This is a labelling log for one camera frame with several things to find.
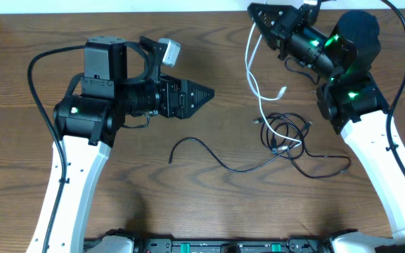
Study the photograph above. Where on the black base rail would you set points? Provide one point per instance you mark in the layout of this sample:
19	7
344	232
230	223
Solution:
230	246

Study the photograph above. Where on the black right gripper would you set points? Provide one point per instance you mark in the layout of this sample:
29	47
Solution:
289	19

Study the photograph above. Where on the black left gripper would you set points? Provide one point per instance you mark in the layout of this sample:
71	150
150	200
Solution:
180	109

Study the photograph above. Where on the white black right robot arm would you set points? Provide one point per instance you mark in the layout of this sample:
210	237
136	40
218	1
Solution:
350	100

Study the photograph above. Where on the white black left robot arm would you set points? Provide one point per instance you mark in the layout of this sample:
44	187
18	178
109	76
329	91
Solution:
120	78

